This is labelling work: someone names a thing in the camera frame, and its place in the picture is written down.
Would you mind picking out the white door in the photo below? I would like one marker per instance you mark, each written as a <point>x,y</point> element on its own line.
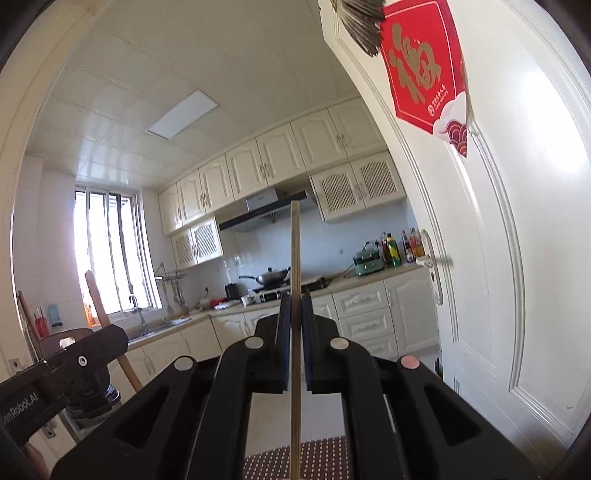
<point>508,277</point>

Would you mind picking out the yellow-green oil bottle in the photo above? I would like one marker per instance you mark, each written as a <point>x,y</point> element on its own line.
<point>394,251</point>

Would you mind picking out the orange detergent bottle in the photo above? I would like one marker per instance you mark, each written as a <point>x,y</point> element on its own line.
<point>89,314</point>

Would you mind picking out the red paper door poster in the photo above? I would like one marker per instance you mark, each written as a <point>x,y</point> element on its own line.
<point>420,69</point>

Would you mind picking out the dark sauce bottle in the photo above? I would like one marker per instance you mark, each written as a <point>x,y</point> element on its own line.
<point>406,249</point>

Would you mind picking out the brown feather duster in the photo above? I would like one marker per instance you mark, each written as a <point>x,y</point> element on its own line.
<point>364,27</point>

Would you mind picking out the metal faucet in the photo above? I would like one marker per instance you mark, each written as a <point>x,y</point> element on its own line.
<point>141,318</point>

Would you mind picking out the wide pale wooden chopstick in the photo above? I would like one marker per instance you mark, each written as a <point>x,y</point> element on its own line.
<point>98,300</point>

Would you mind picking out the red dish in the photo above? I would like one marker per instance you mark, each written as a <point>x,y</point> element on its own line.
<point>224,303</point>

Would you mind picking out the cream upper wall cabinets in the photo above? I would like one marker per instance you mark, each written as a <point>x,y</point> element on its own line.
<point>277,152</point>

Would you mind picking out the red sauce bottle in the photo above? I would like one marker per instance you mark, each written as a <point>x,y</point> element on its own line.
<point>384,249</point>

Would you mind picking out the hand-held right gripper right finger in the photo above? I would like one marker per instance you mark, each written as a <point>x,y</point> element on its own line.
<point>310,350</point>

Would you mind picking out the blue container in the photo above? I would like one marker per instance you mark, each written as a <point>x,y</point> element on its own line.
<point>54,314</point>

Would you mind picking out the orange sauce bottle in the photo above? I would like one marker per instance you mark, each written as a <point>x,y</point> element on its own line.
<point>417,244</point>

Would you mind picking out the gas stove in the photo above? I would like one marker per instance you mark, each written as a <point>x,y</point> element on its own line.
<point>314,282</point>

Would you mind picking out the steel sink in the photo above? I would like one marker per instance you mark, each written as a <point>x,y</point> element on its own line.
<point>154,332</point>

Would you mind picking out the hanging utensil rack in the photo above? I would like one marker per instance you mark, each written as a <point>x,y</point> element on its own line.
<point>171,277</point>

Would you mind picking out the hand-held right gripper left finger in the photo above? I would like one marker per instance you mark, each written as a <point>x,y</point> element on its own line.
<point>282,350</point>

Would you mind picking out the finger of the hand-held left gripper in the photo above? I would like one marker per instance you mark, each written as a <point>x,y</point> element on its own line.
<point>92,350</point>

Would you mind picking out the black wok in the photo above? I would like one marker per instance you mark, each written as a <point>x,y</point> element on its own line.
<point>272,278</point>

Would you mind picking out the green countertop appliance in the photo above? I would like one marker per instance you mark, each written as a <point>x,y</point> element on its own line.
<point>367,261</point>

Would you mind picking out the person's left hand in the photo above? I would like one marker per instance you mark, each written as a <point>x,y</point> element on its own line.
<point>38,461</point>

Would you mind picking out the barred kitchen window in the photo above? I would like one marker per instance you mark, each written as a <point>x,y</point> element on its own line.
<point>99,254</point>

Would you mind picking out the ceiling light panel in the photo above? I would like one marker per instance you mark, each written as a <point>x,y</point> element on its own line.
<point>182,113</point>

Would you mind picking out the brown polka dot tablecloth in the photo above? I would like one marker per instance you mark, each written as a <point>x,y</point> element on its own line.
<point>323,457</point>

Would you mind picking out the range hood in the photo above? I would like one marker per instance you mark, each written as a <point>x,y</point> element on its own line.
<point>258,207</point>

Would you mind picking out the cream lower kitchen cabinets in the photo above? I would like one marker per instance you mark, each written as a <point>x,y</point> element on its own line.
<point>360,300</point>

